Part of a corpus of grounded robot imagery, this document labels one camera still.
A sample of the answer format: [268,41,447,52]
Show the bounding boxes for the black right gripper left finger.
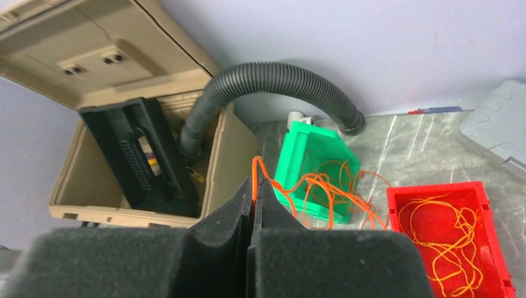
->
[1,179,251,297]

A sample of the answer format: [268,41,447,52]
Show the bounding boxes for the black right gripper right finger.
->
[247,178,433,297]

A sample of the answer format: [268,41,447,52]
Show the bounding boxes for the red orange wire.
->
[251,155,393,231]

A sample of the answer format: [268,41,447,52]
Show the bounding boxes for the yellow tool in toolbox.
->
[187,167,206,183]

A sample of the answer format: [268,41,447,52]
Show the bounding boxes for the green plastic bin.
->
[274,122,361,224]

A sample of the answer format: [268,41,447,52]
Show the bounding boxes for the black toolbox tray insert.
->
[79,97,200,217]

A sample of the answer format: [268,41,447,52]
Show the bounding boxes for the white pipe fitting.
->
[287,111,315,130]

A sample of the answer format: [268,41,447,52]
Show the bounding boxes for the red plastic bin right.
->
[386,181,516,297]

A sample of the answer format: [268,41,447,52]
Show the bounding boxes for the tan plastic toolbox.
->
[1,1,258,227]

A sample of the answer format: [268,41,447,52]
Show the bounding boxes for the grey plastic case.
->
[458,79,525,181]

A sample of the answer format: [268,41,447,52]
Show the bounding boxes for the black corrugated hose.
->
[177,61,367,161]

